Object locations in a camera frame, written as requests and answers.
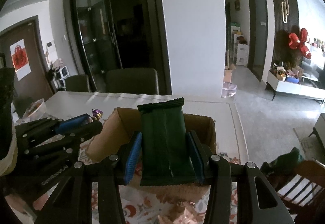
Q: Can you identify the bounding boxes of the dark green snack packet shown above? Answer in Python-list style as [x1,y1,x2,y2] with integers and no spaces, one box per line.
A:
[138,98,198,187]

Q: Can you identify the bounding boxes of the orange beige snack bag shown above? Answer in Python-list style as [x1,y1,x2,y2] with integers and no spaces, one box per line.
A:
[158,202,206,224]

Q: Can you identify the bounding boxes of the brown cardboard box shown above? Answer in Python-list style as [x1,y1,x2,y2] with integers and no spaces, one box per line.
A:
[85,108,217,187]

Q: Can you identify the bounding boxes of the dark dining chair left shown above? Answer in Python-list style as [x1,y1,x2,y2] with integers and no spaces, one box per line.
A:
[66,74,91,92]

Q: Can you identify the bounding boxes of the dark dining chair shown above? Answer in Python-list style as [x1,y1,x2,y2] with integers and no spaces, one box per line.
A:
[106,68,159,95]
[66,74,91,92]

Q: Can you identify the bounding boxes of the patterned table mat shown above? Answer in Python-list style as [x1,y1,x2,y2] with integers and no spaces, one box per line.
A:
[78,141,241,223]

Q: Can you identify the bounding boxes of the white basket bowl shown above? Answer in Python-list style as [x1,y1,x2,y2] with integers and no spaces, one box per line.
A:
[23,99,47,121]

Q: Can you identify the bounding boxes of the dark dining chair right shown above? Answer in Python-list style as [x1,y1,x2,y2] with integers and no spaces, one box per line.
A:
[106,68,159,95]

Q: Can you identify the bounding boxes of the clear plastic stool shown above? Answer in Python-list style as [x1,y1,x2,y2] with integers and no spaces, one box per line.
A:
[221,82,237,98]

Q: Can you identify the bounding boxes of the red fu poster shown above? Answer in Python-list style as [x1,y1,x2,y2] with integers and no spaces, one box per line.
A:
[10,39,31,81]

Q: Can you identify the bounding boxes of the wooden chair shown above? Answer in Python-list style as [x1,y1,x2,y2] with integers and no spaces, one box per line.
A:
[261,160,324,218]

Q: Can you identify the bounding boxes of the dark glass sliding doors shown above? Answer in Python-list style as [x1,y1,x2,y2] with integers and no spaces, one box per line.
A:
[63,0,172,95]

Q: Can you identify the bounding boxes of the white storage drawers hallway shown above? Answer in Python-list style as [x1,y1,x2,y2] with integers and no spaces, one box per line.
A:
[230,22,248,66]

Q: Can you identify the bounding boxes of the white low tv cabinet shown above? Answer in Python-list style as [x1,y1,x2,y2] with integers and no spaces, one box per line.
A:
[265,72,324,104]

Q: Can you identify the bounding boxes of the dark hallway door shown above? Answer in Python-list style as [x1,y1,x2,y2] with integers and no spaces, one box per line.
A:
[248,0,268,82]

